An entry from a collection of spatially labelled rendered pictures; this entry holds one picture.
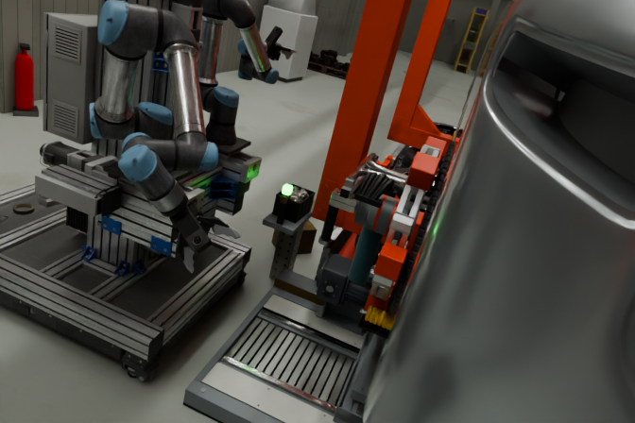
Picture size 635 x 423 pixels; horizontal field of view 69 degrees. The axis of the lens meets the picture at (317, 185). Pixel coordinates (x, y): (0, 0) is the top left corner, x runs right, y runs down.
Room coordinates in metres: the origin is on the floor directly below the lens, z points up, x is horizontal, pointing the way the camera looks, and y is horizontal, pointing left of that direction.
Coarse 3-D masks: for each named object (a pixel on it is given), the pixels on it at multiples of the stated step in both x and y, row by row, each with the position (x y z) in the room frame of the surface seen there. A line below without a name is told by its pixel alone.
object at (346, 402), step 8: (368, 336) 1.76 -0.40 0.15; (368, 344) 1.71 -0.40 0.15; (360, 352) 1.62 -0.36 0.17; (360, 360) 1.60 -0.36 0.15; (352, 368) 1.51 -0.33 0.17; (352, 376) 1.49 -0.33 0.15; (352, 384) 1.45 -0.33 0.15; (344, 392) 1.38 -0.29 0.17; (344, 400) 1.36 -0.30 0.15; (352, 400) 1.37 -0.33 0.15; (336, 408) 1.30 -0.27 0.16; (344, 408) 1.32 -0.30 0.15; (352, 408) 1.31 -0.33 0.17; (360, 408) 1.31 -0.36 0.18; (336, 416) 1.30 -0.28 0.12; (344, 416) 1.29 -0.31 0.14; (352, 416) 1.29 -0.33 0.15; (360, 416) 1.28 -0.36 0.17
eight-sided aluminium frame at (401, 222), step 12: (408, 192) 1.35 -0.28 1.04; (420, 192) 1.35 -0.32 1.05; (420, 204) 1.76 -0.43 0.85; (396, 216) 1.29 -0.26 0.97; (408, 216) 1.29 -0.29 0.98; (396, 228) 1.28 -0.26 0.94; (408, 228) 1.27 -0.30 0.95; (396, 240) 1.71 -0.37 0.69; (372, 288) 1.36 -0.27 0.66; (384, 288) 1.43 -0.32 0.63
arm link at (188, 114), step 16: (176, 16) 1.31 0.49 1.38; (176, 32) 1.27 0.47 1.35; (176, 48) 1.25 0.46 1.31; (192, 48) 1.27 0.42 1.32; (176, 64) 1.22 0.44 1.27; (192, 64) 1.24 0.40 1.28; (176, 80) 1.19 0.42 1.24; (192, 80) 1.20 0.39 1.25; (176, 96) 1.16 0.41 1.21; (192, 96) 1.16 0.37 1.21; (176, 112) 1.13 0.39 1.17; (192, 112) 1.13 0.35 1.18; (176, 128) 1.11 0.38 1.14; (192, 128) 1.10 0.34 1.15; (176, 144) 1.04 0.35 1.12; (192, 144) 1.06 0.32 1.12; (208, 144) 1.09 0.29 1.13; (176, 160) 1.02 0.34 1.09; (192, 160) 1.04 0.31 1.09; (208, 160) 1.07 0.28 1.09
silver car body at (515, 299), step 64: (512, 0) 0.98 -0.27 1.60; (576, 0) 0.60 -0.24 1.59; (512, 64) 0.75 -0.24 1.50; (576, 64) 0.61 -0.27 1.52; (512, 128) 0.60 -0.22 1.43; (576, 128) 0.68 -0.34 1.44; (448, 192) 0.68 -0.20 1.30; (512, 192) 0.55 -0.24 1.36; (576, 192) 0.50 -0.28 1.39; (448, 256) 0.60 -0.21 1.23; (512, 256) 0.52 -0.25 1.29; (576, 256) 0.48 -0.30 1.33; (448, 320) 0.56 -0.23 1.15; (512, 320) 0.50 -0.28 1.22; (576, 320) 0.46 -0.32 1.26; (384, 384) 0.67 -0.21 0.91; (448, 384) 0.53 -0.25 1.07; (512, 384) 0.47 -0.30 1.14; (576, 384) 0.44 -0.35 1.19
